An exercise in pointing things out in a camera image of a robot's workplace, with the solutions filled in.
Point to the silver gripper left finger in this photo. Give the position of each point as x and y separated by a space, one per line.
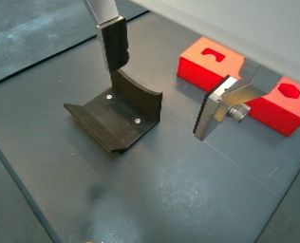
112 31

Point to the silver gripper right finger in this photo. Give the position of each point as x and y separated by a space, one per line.
227 100

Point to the red foam shape board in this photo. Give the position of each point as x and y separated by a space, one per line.
208 61

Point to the black curved part holder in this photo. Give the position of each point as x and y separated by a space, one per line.
121 114

